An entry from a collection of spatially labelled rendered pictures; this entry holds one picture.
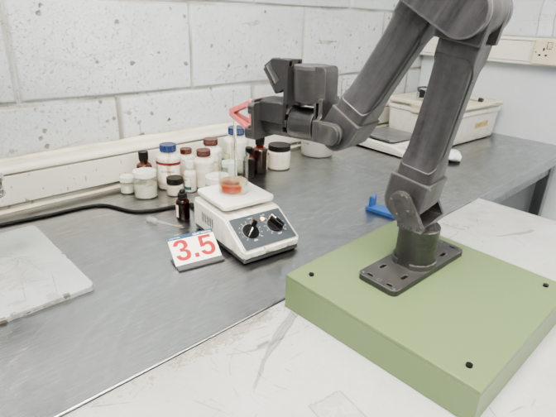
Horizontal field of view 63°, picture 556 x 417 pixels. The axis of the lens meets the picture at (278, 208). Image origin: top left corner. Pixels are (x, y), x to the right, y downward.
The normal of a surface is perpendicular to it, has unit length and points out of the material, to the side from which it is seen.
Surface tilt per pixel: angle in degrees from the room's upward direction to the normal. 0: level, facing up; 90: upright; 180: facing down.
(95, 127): 90
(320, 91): 91
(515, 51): 90
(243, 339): 0
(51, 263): 0
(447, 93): 93
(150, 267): 0
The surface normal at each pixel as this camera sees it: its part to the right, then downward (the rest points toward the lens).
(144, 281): 0.04, -0.92
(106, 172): 0.68, 0.31
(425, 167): -0.56, 0.13
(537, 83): -0.73, 0.25
